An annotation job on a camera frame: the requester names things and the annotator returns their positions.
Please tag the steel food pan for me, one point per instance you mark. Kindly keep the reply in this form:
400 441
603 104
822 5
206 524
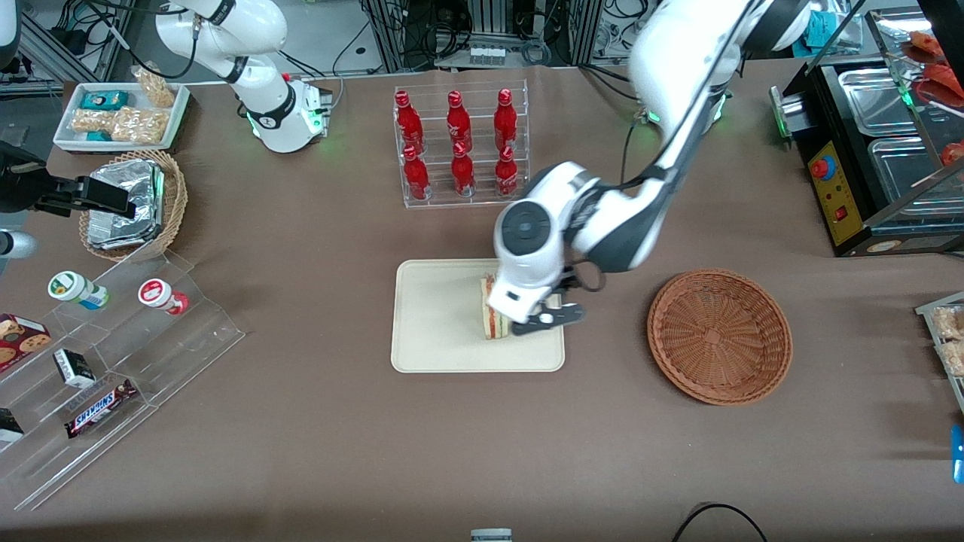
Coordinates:
874 98
904 177

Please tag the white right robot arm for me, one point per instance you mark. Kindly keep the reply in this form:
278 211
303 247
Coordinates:
263 90

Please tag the snickers chocolate bar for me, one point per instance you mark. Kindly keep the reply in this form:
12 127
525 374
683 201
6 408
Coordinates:
99 409

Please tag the clear acrylic stepped display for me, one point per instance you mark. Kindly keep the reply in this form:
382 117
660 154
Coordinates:
166 354

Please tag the clear bag of snacks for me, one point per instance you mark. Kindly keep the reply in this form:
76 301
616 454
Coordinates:
955 357
949 322

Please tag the small teal snack packet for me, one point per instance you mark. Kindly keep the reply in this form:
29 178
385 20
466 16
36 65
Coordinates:
99 136

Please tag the foil wrapped food package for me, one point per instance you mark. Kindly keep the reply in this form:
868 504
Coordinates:
128 184

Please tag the blue plastic object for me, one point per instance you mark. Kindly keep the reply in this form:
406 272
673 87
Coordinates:
958 452

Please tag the round brown wicker basket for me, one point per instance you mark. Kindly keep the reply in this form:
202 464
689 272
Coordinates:
719 335

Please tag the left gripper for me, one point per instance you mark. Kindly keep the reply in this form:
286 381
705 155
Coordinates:
566 283

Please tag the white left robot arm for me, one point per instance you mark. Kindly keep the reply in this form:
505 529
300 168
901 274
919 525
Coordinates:
678 60

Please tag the white power strip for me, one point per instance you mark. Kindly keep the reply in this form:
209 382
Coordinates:
487 55

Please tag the puffed rice snack bag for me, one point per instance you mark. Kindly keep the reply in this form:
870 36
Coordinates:
139 124
92 120
156 89

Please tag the red lid yogurt cup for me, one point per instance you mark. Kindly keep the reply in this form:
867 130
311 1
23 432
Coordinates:
160 295

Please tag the red fried food piece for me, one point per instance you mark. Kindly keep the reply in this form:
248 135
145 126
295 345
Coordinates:
922 45
954 153
941 84

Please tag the green lid yogurt cup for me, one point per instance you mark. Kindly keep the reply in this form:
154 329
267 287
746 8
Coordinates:
75 288

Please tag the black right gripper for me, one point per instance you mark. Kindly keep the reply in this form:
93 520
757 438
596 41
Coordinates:
21 187

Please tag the small deep wicker basket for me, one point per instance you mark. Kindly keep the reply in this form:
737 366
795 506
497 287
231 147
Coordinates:
175 203

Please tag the red cola bottle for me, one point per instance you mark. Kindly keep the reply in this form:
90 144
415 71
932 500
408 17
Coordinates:
456 117
416 177
462 172
507 175
407 119
505 114

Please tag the clear acrylic bottle rack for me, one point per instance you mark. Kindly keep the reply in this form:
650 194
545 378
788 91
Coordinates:
482 90

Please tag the layered sandwich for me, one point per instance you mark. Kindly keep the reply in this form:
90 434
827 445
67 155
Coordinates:
494 322

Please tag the grey device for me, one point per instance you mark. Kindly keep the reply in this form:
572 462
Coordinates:
491 536

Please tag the chocolate chip cookie box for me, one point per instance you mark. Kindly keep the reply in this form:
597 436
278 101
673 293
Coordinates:
21 340

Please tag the white snack bin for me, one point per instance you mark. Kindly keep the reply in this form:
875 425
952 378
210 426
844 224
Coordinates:
68 139

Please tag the teal cloth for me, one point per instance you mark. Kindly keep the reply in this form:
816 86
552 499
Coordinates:
819 26

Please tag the black food warmer cabinet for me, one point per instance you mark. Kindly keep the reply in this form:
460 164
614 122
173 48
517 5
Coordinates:
851 196

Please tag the small black white box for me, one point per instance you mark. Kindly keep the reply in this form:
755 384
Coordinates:
73 367

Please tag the cream plastic tray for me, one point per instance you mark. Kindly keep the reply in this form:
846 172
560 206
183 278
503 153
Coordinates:
437 324

